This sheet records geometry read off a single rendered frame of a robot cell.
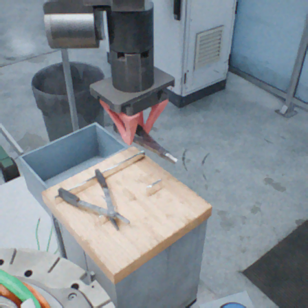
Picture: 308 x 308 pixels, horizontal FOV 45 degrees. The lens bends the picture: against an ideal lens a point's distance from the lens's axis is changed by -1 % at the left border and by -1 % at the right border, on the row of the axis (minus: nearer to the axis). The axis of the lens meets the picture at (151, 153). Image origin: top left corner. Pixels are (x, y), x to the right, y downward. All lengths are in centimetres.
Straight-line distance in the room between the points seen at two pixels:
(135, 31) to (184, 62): 217
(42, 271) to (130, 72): 27
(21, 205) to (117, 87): 60
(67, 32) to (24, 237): 60
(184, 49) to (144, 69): 211
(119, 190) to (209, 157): 178
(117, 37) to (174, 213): 27
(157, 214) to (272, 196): 165
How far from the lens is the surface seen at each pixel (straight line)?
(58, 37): 47
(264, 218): 207
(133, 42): 46
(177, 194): 61
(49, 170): 76
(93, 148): 80
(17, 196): 106
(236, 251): 189
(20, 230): 98
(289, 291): 182
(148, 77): 49
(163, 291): 67
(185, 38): 256
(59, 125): 202
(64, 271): 49
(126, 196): 60
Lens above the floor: 150
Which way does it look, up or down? 39 degrees down
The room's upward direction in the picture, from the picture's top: straight up
